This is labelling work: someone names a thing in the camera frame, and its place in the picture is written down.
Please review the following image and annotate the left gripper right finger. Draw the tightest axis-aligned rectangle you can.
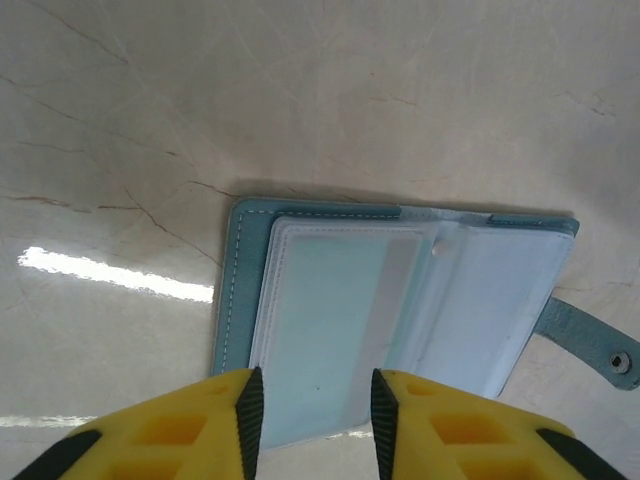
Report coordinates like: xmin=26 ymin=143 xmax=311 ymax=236
xmin=369 ymin=368 xmax=634 ymax=480

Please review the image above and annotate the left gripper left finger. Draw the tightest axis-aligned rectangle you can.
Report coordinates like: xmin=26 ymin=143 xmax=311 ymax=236
xmin=13 ymin=366 xmax=265 ymax=480

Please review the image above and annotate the teal leather card holder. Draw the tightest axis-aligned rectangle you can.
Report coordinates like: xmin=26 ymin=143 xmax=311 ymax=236
xmin=209 ymin=196 xmax=640 ymax=454

